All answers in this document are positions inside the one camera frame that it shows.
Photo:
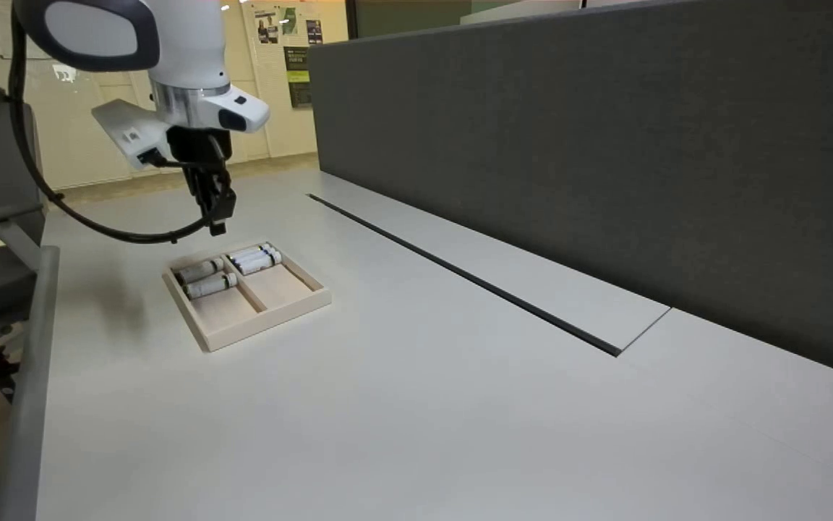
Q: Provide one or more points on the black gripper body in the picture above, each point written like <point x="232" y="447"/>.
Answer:
<point x="203" y="160"/>

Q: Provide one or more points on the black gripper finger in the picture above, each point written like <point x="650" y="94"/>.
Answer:
<point x="212" y="230"/>
<point x="222" y="227"/>

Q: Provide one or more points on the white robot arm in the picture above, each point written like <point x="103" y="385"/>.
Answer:
<point x="173" y="40"/>

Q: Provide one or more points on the white bottle in tray front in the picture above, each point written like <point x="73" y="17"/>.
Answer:
<point x="210" y="285"/>

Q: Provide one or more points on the beige wooden compartment tray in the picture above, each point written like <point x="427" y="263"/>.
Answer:
<point x="257" y="305"/>

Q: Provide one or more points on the dark grey desk partition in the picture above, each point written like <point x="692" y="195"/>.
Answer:
<point x="682" y="147"/>

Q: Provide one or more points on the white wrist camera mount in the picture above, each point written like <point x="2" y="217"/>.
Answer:
<point x="144" y="134"/>

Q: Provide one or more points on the beige cabinet wall with posters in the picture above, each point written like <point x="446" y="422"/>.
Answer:
<point x="258" y="32"/>

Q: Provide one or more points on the grey cable cover flap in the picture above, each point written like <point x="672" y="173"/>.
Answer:
<point x="568" y="298"/>

